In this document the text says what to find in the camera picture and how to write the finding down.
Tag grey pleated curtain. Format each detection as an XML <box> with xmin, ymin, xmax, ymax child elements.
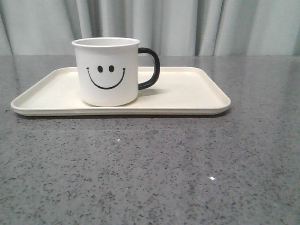
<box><xmin>0</xmin><ymin>0</ymin><xmax>300</xmax><ymax>56</ymax></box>

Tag cream rectangular plastic tray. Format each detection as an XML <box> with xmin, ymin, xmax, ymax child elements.
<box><xmin>11</xmin><ymin>67</ymin><xmax>231</xmax><ymax>116</ymax></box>

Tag white smiley mug black handle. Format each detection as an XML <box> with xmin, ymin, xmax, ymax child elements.
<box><xmin>72</xmin><ymin>37</ymin><xmax>160</xmax><ymax>106</ymax></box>

